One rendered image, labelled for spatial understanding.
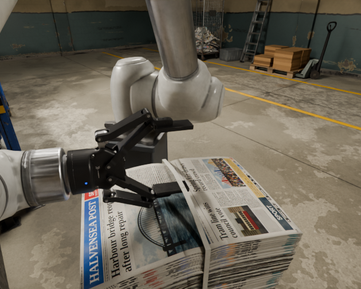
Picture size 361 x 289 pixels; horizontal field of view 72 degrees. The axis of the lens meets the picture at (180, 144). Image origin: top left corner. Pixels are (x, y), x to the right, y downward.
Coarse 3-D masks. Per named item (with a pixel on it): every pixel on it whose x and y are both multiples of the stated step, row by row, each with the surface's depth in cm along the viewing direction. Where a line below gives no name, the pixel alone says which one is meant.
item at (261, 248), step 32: (192, 160) 65; (224, 160) 68; (224, 192) 55; (256, 192) 56; (224, 224) 46; (256, 224) 47; (288, 224) 48; (256, 256) 46; (288, 256) 50; (224, 288) 49; (256, 288) 53
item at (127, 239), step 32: (96, 192) 56; (96, 224) 48; (128, 224) 47; (160, 224) 46; (96, 256) 42; (128, 256) 41; (160, 256) 40; (96, 288) 38; (128, 288) 39; (160, 288) 42
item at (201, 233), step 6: (168, 162) 62; (174, 174) 54; (180, 180) 52; (180, 186) 50; (186, 192) 49; (186, 198) 48; (192, 204) 46; (192, 210) 46; (198, 222) 44; (198, 228) 43; (204, 234) 42; (204, 240) 42; (204, 246) 41
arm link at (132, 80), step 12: (120, 60) 82; (132, 60) 80; (144, 60) 82; (120, 72) 80; (132, 72) 79; (144, 72) 80; (156, 72) 84; (120, 84) 80; (132, 84) 80; (144, 84) 79; (120, 96) 82; (132, 96) 81; (144, 96) 80; (120, 108) 84; (132, 108) 83; (120, 120) 87
